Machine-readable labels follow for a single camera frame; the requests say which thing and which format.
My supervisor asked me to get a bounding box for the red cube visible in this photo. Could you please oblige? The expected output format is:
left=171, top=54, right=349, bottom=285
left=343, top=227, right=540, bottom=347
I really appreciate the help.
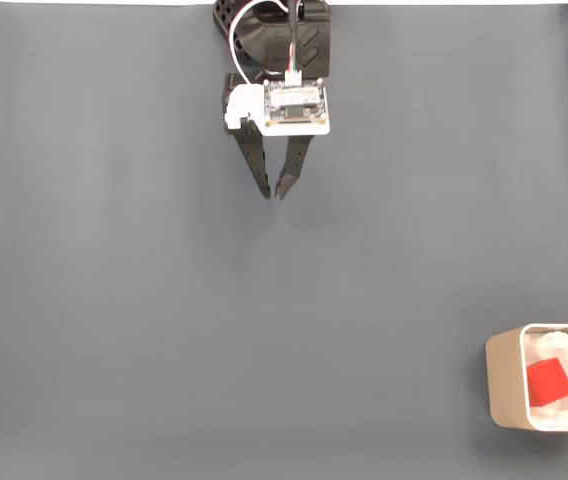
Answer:
left=526, top=357, right=568, bottom=407

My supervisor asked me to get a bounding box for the beige metal box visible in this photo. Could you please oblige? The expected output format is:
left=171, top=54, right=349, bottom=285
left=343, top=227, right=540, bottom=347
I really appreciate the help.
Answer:
left=484, top=323, right=568, bottom=432

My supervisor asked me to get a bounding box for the dark grey table mat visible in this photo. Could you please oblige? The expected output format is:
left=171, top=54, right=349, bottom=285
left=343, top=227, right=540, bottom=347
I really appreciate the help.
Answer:
left=0, top=3, right=568, bottom=480

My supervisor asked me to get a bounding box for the short looped red white wire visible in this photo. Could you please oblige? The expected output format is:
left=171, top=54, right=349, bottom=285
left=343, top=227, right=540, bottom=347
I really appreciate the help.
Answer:
left=228, top=0, right=265, bottom=86

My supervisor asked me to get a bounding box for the camera board on white mount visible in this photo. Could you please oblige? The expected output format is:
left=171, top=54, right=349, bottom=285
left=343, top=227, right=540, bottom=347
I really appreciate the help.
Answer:
left=223, top=78, right=331, bottom=137

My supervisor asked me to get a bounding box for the black camera cable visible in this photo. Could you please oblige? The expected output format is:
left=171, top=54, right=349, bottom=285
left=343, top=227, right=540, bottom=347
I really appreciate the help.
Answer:
left=286, top=0, right=301, bottom=76

